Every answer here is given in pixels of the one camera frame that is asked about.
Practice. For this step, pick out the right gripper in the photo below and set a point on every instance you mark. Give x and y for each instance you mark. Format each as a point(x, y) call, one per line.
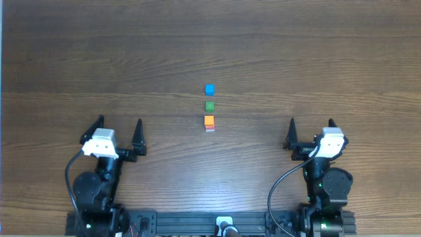
point(301, 151)

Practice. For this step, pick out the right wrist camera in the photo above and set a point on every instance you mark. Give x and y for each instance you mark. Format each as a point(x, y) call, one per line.
point(330, 143)

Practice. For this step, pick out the green cube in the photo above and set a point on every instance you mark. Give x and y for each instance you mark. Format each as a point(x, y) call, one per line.
point(210, 106)

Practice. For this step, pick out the mounting rail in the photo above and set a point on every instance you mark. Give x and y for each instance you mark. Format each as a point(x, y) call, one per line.
point(190, 224)

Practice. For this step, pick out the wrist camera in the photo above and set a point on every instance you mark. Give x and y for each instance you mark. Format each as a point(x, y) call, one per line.
point(330, 143)
point(100, 143)

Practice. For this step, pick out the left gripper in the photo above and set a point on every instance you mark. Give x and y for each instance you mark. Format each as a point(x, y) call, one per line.
point(126, 154)

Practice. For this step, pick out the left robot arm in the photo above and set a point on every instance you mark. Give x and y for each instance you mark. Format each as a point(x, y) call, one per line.
point(87, 189)

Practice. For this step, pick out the orange cube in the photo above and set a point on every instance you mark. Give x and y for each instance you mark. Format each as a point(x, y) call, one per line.
point(209, 120)

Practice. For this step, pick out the blue cube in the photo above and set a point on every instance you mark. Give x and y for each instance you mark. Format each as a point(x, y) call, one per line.
point(209, 89)

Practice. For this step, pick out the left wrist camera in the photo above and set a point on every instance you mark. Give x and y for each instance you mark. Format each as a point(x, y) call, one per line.
point(100, 143)

